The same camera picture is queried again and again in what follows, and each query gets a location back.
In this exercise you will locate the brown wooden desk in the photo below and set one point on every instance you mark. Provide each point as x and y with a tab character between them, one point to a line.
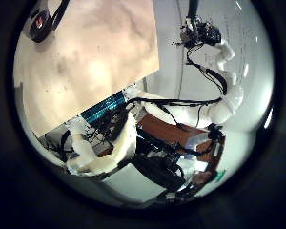
168	130

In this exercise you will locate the round black cup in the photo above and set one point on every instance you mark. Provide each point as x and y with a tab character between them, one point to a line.
41	24

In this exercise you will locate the teal metal rail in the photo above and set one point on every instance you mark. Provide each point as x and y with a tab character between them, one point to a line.
105	106

